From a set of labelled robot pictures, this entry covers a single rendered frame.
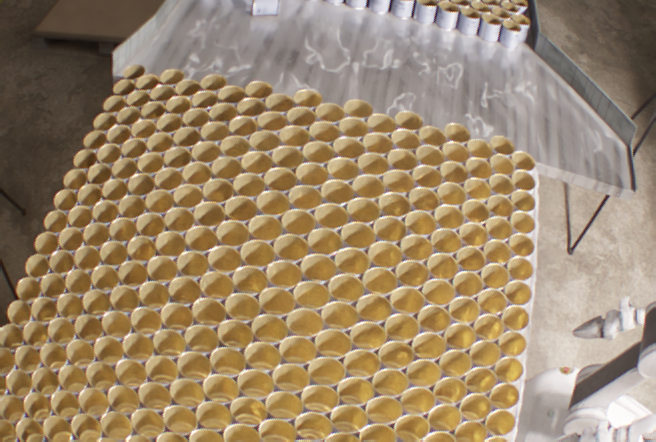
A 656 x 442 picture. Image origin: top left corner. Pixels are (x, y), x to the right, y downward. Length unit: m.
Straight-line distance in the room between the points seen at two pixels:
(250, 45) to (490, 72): 0.69
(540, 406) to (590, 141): 0.92
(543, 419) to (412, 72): 1.21
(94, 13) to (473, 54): 2.40
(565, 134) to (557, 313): 1.15
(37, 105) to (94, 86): 0.36
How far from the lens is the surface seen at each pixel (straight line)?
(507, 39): 2.55
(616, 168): 2.32
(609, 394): 2.29
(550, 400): 2.67
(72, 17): 4.29
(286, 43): 2.36
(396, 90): 2.25
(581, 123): 2.40
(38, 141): 3.72
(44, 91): 4.00
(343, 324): 1.68
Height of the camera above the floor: 2.52
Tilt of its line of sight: 48 degrees down
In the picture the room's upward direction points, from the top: 11 degrees clockwise
